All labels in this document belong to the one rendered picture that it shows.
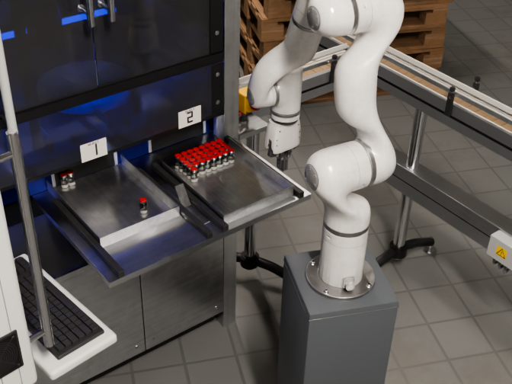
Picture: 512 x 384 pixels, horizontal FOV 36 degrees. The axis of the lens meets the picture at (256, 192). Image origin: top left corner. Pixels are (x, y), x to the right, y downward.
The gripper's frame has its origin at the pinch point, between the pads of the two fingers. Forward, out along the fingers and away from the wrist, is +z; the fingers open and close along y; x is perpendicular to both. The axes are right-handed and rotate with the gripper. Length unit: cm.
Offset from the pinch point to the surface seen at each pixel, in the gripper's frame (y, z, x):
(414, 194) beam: -84, 56, -16
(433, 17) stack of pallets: -220, 54, -131
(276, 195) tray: 1.1, 11.7, -0.7
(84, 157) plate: 44, 2, -38
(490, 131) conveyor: -82, 12, 13
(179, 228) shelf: 31.6, 14.4, -7.1
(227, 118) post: -7.5, 5.9, -38.0
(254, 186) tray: 1.5, 14.2, -11.1
